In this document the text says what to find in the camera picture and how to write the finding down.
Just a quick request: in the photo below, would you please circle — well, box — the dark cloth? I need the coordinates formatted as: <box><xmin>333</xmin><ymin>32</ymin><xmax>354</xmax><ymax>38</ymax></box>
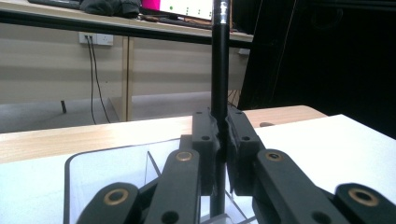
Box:
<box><xmin>79</xmin><ymin>0</ymin><xmax>142</xmax><ymax>19</ymax></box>

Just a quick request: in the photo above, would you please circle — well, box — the white wall power outlet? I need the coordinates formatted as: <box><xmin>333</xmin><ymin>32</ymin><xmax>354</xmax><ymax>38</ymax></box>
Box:
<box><xmin>78</xmin><ymin>31</ymin><xmax>115</xmax><ymax>47</ymax></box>

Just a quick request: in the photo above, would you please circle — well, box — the black curtain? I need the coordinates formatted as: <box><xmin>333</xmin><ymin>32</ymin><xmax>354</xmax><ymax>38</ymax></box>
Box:
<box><xmin>232</xmin><ymin>0</ymin><xmax>396</xmax><ymax>140</ymax></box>

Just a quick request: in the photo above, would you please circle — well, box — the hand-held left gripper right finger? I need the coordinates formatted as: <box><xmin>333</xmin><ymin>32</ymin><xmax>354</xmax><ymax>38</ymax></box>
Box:
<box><xmin>223</xmin><ymin>105</ymin><xmax>266</xmax><ymax>198</ymax></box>

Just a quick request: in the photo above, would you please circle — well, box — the black power cable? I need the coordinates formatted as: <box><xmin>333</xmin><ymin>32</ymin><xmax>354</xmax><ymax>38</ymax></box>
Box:
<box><xmin>85</xmin><ymin>35</ymin><xmax>97</xmax><ymax>126</ymax></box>
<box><xmin>89</xmin><ymin>35</ymin><xmax>112</xmax><ymax>125</ymax></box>

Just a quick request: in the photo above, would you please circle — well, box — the computer monitor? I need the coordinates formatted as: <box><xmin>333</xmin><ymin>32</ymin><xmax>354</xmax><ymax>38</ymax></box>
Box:
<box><xmin>140</xmin><ymin>0</ymin><xmax>233</xmax><ymax>22</ymax></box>

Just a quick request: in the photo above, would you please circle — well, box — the black keyboard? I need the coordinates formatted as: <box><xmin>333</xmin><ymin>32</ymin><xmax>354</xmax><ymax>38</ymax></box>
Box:
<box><xmin>27</xmin><ymin>0</ymin><xmax>82</xmax><ymax>10</ymax></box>

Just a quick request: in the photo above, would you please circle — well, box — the background desk with black edge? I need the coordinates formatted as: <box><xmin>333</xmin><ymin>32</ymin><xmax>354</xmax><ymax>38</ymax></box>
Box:
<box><xmin>0</xmin><ymin>0</ymin><xmax>254</xmax><ymax>49</ymax></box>

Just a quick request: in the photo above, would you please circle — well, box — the white table sheet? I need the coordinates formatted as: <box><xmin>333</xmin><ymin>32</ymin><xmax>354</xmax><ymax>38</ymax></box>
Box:
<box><xmin>0</xmin><ymin>113</ymin><xmax>396</xmax><ymax>224</ymax></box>

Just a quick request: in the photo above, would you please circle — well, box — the wooden desk leg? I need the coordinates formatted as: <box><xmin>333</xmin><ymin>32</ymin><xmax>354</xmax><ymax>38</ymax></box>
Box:
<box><xmin>119</xmin><ymin>36</ymin><xmax>135</xmax><ymax>123</ymax></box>

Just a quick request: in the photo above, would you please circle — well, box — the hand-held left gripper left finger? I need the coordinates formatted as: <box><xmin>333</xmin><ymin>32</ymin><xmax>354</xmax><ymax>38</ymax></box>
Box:
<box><xmin>179</xmin><ymin>107</ymin><xmax>220</xmax><ymax>198</ymax></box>

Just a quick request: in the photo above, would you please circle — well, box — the black pen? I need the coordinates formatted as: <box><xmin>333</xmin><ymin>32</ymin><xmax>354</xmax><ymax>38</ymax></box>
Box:
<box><xmin>209</xmin><ymin>0</ymin><xmax>233</xmax><ymax>219</ymax></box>

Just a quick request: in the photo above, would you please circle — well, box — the wooden table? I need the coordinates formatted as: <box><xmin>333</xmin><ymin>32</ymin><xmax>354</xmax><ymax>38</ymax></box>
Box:
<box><xmin>0</xmin><ymin>105</ymin><xmax>329</xmax><ymax>165</ymax></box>

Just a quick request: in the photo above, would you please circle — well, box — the clear plastic organizer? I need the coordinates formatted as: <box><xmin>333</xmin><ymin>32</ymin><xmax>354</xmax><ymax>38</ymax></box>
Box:
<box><xmin>63</xmin><ymin>137</ymin><xmax>260</xmax><ymax>224</ymax></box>

